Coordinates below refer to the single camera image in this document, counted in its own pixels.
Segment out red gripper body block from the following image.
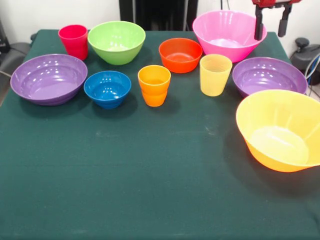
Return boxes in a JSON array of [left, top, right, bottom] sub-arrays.
[[251, 0, 293, 8]]

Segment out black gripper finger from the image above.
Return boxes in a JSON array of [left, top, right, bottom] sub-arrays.
[[254, 4, 265, 41], [277, 4, 293, 38]]

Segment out large yellow-orange plastic bowl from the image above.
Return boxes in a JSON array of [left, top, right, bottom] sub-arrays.
[[235, 89, 320, 173]]

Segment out black floor stand base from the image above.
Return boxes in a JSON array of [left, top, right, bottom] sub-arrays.
[[0, 41, 33, 76], [289, 37, 320, 73]]

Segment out large pink plastic bowl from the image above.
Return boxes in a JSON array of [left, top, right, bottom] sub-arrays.
[[192, 10, 268, 64]]

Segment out purple plastic bowl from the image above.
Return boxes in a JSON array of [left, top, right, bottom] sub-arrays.
[[232, 56, 309, 99], [9, 53, 89, 107]]

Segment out yellow plastic cup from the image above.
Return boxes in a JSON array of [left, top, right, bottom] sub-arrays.
[[199, 53, 233, 97]]

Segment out red-orange plastic bowl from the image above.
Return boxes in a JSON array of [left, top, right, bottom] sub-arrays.
[[158, 37, 204, 74]]

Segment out orange plastic cup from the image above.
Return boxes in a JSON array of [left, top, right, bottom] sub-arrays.
[[137, 64, 172, 108]]

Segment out green plastic bowl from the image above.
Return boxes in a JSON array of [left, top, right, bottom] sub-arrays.
[[87, 20, 147, 66]]

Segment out blue plastic bowl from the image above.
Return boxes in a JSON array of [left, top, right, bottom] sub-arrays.
[[83, 70, 132, 110]]

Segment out red plastic cup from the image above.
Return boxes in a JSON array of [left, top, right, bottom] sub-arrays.
[[58, 24, 89, 61]]

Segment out dark green table cloth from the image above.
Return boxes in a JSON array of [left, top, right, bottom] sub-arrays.
[[0, 29, 320, 240]]

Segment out floor cable bundle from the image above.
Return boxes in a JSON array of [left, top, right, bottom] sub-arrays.
[[305, 53, 320, 101]]

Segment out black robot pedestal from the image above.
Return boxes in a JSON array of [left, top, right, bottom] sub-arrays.
[[119, 0, 200, 32]]

